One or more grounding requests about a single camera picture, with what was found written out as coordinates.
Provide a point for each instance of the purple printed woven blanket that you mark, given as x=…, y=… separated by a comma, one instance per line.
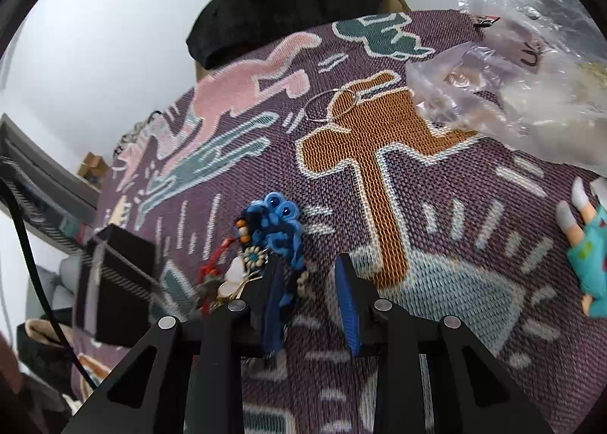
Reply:
x=379, y=187

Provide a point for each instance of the small cardboard box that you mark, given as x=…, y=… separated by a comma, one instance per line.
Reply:
x=91, y=168

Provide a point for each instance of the black cushion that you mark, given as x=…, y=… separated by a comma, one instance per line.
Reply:
x=294, y=7

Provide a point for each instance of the black box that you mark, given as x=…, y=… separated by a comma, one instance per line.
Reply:
x=118, y=287

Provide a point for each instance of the clear plastic bag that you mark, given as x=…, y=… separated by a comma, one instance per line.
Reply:
x=517, y=78

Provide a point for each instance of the small doll teal outfit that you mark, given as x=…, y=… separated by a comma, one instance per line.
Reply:
x=588, y=244

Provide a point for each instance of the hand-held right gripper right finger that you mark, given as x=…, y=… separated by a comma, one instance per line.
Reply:
x=346, y=306

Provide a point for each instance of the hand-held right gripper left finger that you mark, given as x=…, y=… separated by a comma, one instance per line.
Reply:
x=272, y=306

